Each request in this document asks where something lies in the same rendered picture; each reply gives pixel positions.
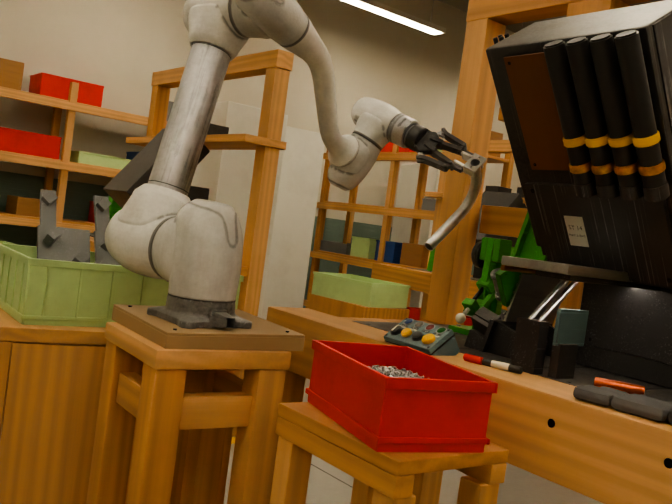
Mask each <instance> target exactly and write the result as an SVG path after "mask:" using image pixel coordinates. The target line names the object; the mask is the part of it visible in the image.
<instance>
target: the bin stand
mask: <svg viewBox="0 0 672 504"><path fill-rule="evenodd" d="M278 415H279V416H277V423H276V430H275V434H277V435H278V436H279V437H278V445H277V452H276V460H275V467H274V474H273V482H272V489H271V497H270V504H305V502H306V495H307V488H308V480H309V473H310V466H311V458H312V454H313V455H314V456H316V457H318V458H320V459H322V460H323V461H325V462H327V463H329V464H331V465H332V466H334V467H336V468H338V469H339V470H341V471H343V472H345V473H347V474H348V475H350V476H352V477H354V481H353V488H352V495H351V502H350V504H415V500H416V496H415V495H414V494H412V491H413V484H414V477H415V476H414V475H413V474H420V473H428V472H436V471H444V470H452V469H456V470H458V471H460V472H462V473H464V474H466V475H468V476H461V478H460V484H459V491H458V498H457V504H497V498H498V491H499V484H500V483H504V480H505V473H506V466H507V464H506V462H507V459H508V452H509V450H508V449H506V448H503V447H501V446H498V445H496V444H493V443H491V442H490V444H489V445H487V444H485V446H484V452H483V453H459V452H376V451H374V450H373V449H372V448H370V447H369V446H368V445H366V444H365V443H364V442H362V441H361V440H359V439H358V438H357V437H355V436H354V435H353V434H351V433H350V432H349V431H347V430H346V429H344V428H343V427H342V426H340V425H339V424H338V423H336V422H335V421H334V420H332V419H331V418H330V417H328V416H327V415H325V414H324V413H323V412H321V411H320V410H319V409H317V408H316V407H315V406H313V405H312V404H310V403H309V402H292V403H279V408H278Z"/></svg>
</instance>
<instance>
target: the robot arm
mask: <svg viewBox="0 0 672 504"><path fill-rule="evenodd" d="M183 22H184V25H185V27H186V29H187V31H188V32H189V36H188V39H189V43H190V46H191V50H190V53H189V56H188V59H187V63H186V66H185V69H184V72H183V75H182V78H181V81H180V84H179V87H178V90H177V94H176V97H175V100H174V103H173V106H172V109H171V112H170V115H169V118H168V122H167V125H166V128H165V131H164V134H163V137H162V140H161V143H160V146H159V149H158V153H157V156H156V159H155V162H154V165H153V168H152V171H151V174H150V177H149V181H148V184H147V183H146V184H143V185H141V186H139V187H138V188H136V189H135V190H134V191H133V193H132V195H131V196H130V198H129V199H128V201H127V202H126V204H125V205H124V206H123V208H122V209H121V210H119V211H118V212H117V213H116V214H115V215H114V216H113V217H112V218H111V220H110V222H109V223H108V225H107V228H106V231H105V245H106V248H107V250H108V252H109V253H110V255H111V256H112V257H113V258H114V259H115V260H116V261H117V262H118V263H119V264H120V265H121V266H123V267H124V268H126V269H128V270H130V271H132V272H134V273H137V274H139V275H143V276H146V277H151V278H155V279H163V280H166V281H167V282H169V287H168V295H167V300H166V305H165V306H157V307H148V308H147V314H148V315H152V316H156V317H158V318H161V319H163V320H166V321H168V322H171V323H173V324H176V325H178V326H179V327H181V328H186V329H195V328H244V329H251V328H252V322H251V321H249V320H246V319H244V318H242V317H239V316H237V315H236V314H235V301H236V294H237V289H238V285H239V280H240V273H241V266H242V255H243V234H242V228H241V224H240V220H239V217H238V214H237V213H236V212H235V211H234V209H233V208H232V206H230V205H227V204H224V203H220V202H215V201H210V200H205V199H194V200H192V201H191V200H190V198H189V197H188V193H189V190H190V186H191V183H192V180H193V177H194V174H195V170H196V167H197V164H198V161H199V158H200V154H201V151H202V148H203V145H204V142H205V138H206V135H207V132H208V129H209V126H210V122H211V119H212V116H213V113H214V110H215V107H216V103H217V100H218V97H219V94H220V91H221V87H222V84H223V81H224V78H225V75H226V71H227V68H228V65H229V62H230V61H232V60H233V59H234V58H235V57H236V56H237V55H238V53H239V52H240V50H241V49H242V48H243V46H244V45H245V44H246V42H247V41H248V40H249V38H262V39H269V38H271V39H272V40H274V41H275V42H276V43H278V44H279V45H280V46H282V47H283V48H285V49H287V50H288V51H290V52H292V53H294V54H295V55H297V56H298V57H300V58H301V59H303V60H304V61H305V62H306V63H307V65H308V66H309V68H310V71H311V74H312V79H313V86H314V93H315V101H316V108H317V116H318V123H319V130H320V134H321V138H322V141H323V143H324V145H325V147H326V148H327V150H328V159H329V161H330V162H329V163H330V166H329V168H328V179H329V182H330V183H331V184H332V185H334V186H336V187H338V188H340V189H342V190H344V191H347V190H351V189H353V188H355V187H356V186H357V185H358V184H359V183H360V182H361V181H362V180H363V179H364V178H365V176H366V175H367V174H368V172H369V171H370V169H371V168H372V166H373V165H374V163H375V161H376V159H377V157H378V155H379V153H380V152H381V150H382V149H383V148H384V146H385V145H386V144H388V143H389V142H391V143H394V144H396V145H398V146H400V147H402V148H409V149H411V150H413V151H415V152H417V153H418V154H417V155H416V160H417V163H423V164H426V165H429V166H431V167H434V168H436V169H439V170H441V171H443V172H447V171H448V170H449V169H450V170H451V171H453V170H455V171H457V172H459V173H462V172H464V173H466V174H468V175H470V176H472V177H473V178H475V173H473V172H471V171H469V170H467V169H465V168H464V167H463V166H464V164H463V163H461V162H460V161H458V160H456V159H455V160H454V162H453V161H452V160H451V159H449V158H448V157H447V156H445V155H444V154H442V153H441V152H439V151H438V149H440V150H446V151H448V152H451V153H454V154H457V155H460V156H462V159H463V160H465V161H468V160H469V159H470V158H471V157H472V156H473V153H471V152H469V151H467V144H466V143H465V142H464V141H462V140H460V139H459V138H457V137H455V136H454V135H452V134H451V133H449V132H448V131H447V130H446V129H445V128H441V131H439V132H432V131H430V130H428V129H427V128H425V127H423V126H421V125H419V122H418V121H417V120H415V119H413V118H411V117H409V116H407V115H405V114H403V113H401V112H400V111H399V110H398V109H397V108H395V107H394V106H392V105H390V104H388V103H386V102H383V101H381V100H377V99H374V98H368V97H364V98H361V99H359V100H358V101H357V102H356V103H355V104H354V106H353V108H352V110H351V117H352V120H353V122H354V124H355V125H356V126H355V129H354V131H353V133H352V134H351V135H341V134H340V132H339V127H338V117H337V102H336V87H335V75H334V68H333V64H332V60H331V57H330V54H329V52H328V50H327V48H326V46H325V45H324V43H323V41H322V40H321V38H320V37H319V35H318V33H317V32H316V30H315V28H314V27H313V25H312V23H311V21H310V19H309V18H308V16H307V15H306V14H305V12H304V11H303V9H302V8H301V6H300V5H299V4H298V2H297V1H296V0H187V1H186V2H185V5H184V7H183ZM439 137H442V138H443V139H445V140H447V141H448V142H450V143H448V142H445V141H444V140H443V139H440V138H439ZM426 155H430V156H432V157H433V158H431V157H429V156H426ZM434 158H436V159H437V160H436V159H434Z"/></svg>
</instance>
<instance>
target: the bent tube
mask: <svg viewBox="0 0 672 504"><path fill-rule="evenodd" d="M486 161H487V158H485V157H482V156H480V155H478V154H476V153H474V154H473V156H472V157H471V158H470V159H469V160H468V161H467V162H466V163H465V164H464V166H463V167H464V168H465V169H467V170H469V171H471V172H473V173H475V178H473V177H472V176H471V184H470V188H469V191H468V193H467V196H466V198H465V199H464V201H463V203H462V204H461V205H460V207H459V208H458V209H457V210H456V211H455V212H454V213H453V214H452V215H451V216H450V217H449V218H448V219H447V221H446V222H445V223H444V224H443V225H442V226H441V227H440V228H439V229H438V230H437V231H436V232H435V233H434V234H433V235H432V236H431V237H430V238H429V239H428V240H427V241H426V242H425V244H424V245H425V247H426V248H427V249H428V250H430V251H433V250H434V249H435V247H436V246H437V245H438V244H439V243H440V242H441V241H442V240H443V239H444V238H445V237H446V236H447V235H448V234H449V233H450V232H451V231H452V230H453V228H454V227H455V226H456V225H457V224H458V223H459V222H460V221H461V220H462V219H463V218H464V217H465V216H466V215H467V213H468V212H469V211H470V209H471V208H472V206H473V205H474V203H475V201H476V199H477V197H478V194H479V192H480V188H481V183H482V175H481V166H482V165H483V164H484V163H485V162H486Z"/></svg>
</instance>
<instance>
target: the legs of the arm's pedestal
mask: <svg viewBox="0 0 672 504"><path fill-rule="evenodd" d="M142 366H143V367H142ZM233 374H234V370H155V369H153V368H152V367H150V366H149V365H147V364H145V363H144V365H143V362H142V361H141V360H139V359H137V358H136V357H134V356H132V355H131V354H129V353H128V352H126V351H124V350H123V349H121V348H120V347H118V346H116V345H115V344H113V343H112V342H110V341H108V340H107V342H106V350H105V358H104V366H103V374H102V382H101V390H100V398H99V406H98V414H97V422H96V430H95V438H94V446H93V453H92V461H91V469H90V477H89V485H88V493H87V501H86V504H125V499H126V504H170V498H171V490H172V482H173V475H174V467H175V459H176V451H177V444H178V436H179V430H186V429H189V436H188V444H187V452H186V459H185V467H184V475H183V482H182V490H181V498H180V504H216V503H217V495H218V488H219V480H220V473H221V465H222V457H223V450H224V442H225V435H226V428H228V427H237V431H236V438H235V446H234V453H233V461H232V468H231V476H230V483H229V491H228V499H227V504H268V502H269V494H270V487H271V479H272V472H273V464H274V457H275V450H276V442H277V434H275V430H276V423H277V416H279V415H278V408H279V403H282V397H283V390H284V382H285V375H286V370H244V378H243V380H242V379H241V378H239V377H237V376H235V375H233ZM135 421H136V427H135ZM134 429H135V435H134ZM133 437H134V443H133ZM132 444H133V451H132ZM131 452H132V458H131ZM130 460H131V466H130ZM129 468H130V474H129ZM128 476H129V482H128ZM127 483H128V490H127ZM126 491H127V497H126Z"/></svg>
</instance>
